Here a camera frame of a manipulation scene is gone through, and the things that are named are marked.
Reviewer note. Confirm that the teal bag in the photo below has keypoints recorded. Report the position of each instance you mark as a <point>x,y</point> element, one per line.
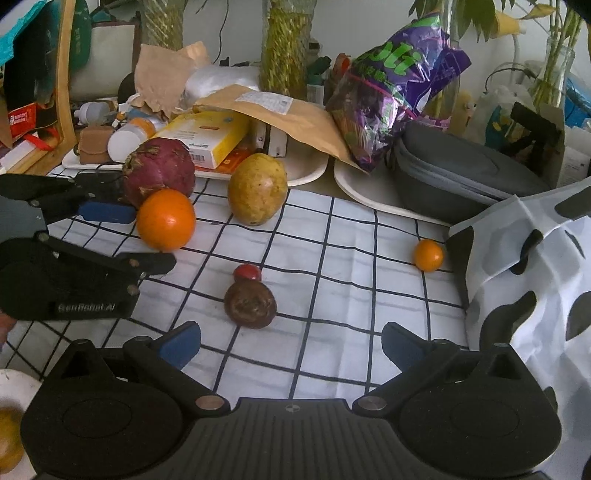
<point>18,32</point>

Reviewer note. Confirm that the white plastic bag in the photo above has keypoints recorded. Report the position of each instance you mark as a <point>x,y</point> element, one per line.
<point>221,81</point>

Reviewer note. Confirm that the glass vase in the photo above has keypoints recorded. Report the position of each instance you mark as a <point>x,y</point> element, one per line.
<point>554,74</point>

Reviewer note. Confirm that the white floral plate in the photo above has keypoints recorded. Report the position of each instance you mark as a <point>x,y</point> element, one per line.
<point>16,387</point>

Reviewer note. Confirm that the yellow cardboard box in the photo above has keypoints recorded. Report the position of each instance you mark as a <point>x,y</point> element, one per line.
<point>207,134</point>

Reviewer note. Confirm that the white black-checked cloth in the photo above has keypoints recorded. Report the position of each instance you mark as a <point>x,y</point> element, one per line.
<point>323,258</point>

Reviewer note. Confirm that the grey zip case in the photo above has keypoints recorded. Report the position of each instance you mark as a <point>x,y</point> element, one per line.
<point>461,170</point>

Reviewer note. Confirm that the brown leather pouch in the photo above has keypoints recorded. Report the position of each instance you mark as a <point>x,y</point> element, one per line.
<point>96,144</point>

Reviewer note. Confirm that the large orange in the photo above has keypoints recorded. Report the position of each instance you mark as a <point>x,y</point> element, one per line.
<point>166,224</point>

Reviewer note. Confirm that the purple snack bag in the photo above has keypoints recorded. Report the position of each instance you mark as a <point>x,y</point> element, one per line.
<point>392,83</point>

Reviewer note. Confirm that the brown round fruit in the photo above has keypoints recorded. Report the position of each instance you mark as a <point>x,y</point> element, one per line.
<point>257,188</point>

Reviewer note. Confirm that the brown passion fruit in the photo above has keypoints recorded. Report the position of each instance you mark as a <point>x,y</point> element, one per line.
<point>250,305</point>

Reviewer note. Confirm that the crumpled brown paper bag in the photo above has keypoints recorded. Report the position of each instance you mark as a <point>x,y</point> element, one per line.
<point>161,74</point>

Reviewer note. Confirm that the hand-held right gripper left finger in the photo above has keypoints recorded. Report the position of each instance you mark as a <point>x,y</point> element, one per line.
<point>181,347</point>

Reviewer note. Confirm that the cow-print blanket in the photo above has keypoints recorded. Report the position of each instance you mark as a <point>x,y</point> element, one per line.
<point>521,295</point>

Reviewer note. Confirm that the red ribbon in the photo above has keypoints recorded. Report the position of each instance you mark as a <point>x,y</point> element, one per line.
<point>41,141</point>

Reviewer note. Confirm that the white canvas bag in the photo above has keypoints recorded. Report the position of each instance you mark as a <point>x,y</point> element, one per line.
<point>111,60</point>

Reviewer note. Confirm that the netted plant stem bundle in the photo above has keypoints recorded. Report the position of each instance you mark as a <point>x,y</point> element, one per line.
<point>284,50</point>
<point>161,23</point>

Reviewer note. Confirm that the white tray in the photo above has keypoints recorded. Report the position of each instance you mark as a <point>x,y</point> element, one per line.
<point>364,194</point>
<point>304,173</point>

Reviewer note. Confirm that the white charger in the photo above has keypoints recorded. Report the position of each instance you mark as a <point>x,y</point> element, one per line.
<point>276,141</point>

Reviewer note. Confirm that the black round object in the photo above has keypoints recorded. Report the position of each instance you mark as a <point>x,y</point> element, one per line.
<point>125,87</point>

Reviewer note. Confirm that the bumpy yellow fruit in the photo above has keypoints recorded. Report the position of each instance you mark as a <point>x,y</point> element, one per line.
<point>9,441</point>

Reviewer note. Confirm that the white pill bottle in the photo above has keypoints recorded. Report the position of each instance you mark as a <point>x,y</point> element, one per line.
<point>125,141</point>

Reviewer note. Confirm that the small orange kumquat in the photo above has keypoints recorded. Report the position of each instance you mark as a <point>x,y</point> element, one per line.
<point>428,254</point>

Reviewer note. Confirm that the red box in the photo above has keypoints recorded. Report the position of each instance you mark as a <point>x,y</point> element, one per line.
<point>22,121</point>

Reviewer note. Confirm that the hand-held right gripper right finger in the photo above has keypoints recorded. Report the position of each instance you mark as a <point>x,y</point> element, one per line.
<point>402,348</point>

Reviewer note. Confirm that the red dragon fruit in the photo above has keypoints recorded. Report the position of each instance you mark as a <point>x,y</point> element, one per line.
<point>159,167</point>

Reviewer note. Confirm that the black stand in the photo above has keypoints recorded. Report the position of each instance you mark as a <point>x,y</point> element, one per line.
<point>538,134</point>

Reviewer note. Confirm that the brown paper envelope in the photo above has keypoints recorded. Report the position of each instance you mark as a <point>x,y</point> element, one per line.
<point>300,117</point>

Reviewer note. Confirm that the white plastic bottle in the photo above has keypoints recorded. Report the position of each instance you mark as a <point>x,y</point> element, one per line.
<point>92,112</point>

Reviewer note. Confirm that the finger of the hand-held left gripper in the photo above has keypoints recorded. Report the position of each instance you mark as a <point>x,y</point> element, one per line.
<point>152,264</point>
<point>107,213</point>

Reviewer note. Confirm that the red cherry tomato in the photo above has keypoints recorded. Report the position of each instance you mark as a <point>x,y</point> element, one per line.
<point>247,272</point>

